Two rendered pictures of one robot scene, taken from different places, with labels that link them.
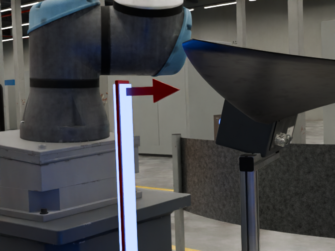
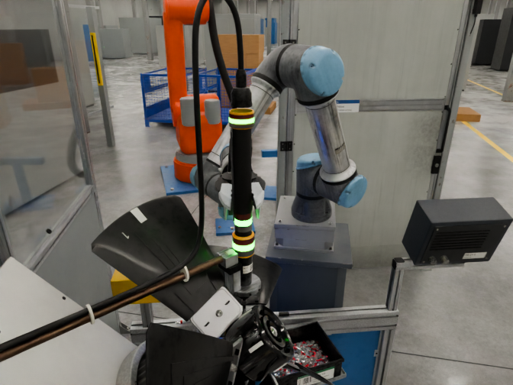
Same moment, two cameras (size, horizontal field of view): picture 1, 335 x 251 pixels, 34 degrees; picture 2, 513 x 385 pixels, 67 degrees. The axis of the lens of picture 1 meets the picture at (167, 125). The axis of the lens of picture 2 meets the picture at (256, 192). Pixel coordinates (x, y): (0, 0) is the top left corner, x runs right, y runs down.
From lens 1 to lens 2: 1.05 m
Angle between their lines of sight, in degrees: 62
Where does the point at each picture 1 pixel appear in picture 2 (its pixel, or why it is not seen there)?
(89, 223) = (280, 258)
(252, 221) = (391, 293)
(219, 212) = not seen: outside the picture
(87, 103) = (308, 207)
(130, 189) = not seen: hidden behind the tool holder
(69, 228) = (269, 257)
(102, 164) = (308, 234)
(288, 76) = not seen: hidden behind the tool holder
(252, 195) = (392, 281)
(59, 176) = (283, 234)
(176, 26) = (340, 189)
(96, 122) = (311, 216)
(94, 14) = (314, 170)
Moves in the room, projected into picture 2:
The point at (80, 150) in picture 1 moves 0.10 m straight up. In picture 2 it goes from (295, 227) to (296, 201)
